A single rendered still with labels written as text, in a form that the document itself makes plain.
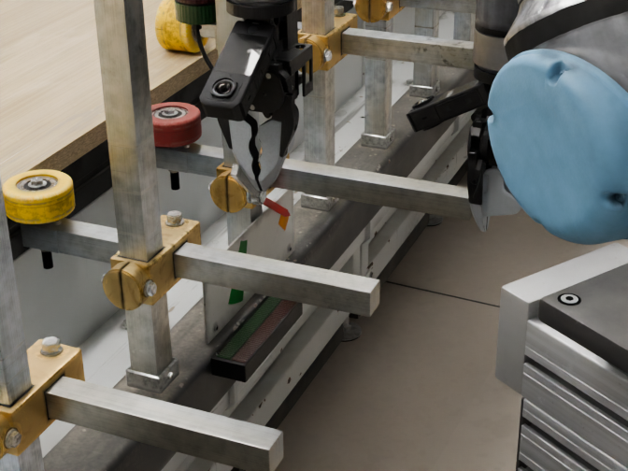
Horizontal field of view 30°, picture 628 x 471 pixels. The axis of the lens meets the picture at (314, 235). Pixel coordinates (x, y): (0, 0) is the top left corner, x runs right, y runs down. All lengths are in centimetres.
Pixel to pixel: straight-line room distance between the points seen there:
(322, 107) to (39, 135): 41
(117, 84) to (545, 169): 61
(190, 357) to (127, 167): 29
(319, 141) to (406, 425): 92
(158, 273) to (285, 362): 110
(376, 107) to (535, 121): 126
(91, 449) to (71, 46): 78
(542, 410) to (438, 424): 150
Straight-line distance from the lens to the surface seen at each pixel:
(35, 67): 179
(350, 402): 253
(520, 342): 97
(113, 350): 159
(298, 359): 238
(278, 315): 148
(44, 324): 153
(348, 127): 225
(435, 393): 256
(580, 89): 65
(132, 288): 126
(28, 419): 113
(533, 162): 69
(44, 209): 136
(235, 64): 118
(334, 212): 174
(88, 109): 161
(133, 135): 121
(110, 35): 118
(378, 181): 145
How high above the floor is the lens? 147
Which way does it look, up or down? 27 degrees down
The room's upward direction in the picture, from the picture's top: 1 degrees counter-clockwise
